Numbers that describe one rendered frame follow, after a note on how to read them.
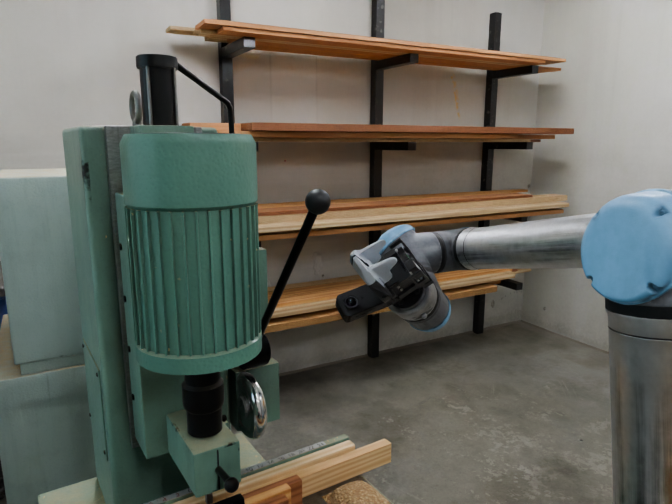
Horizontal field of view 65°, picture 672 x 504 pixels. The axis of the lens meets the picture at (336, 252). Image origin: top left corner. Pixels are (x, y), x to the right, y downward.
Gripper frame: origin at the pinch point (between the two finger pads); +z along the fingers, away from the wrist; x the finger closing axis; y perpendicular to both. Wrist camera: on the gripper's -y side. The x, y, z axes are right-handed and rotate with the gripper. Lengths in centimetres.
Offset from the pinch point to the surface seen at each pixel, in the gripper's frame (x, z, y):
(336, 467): 19.2, -23.1, -25.2
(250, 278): -0.3, 11.9, -11.1
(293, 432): -42, -190, -109
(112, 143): -29.8, 20.2, -19.5
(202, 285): 0.3, 17.8, -14.9
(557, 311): -67, -375, 53
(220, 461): 15.2, 1.3, -31.0
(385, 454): 20.0, -32.1, -18.9
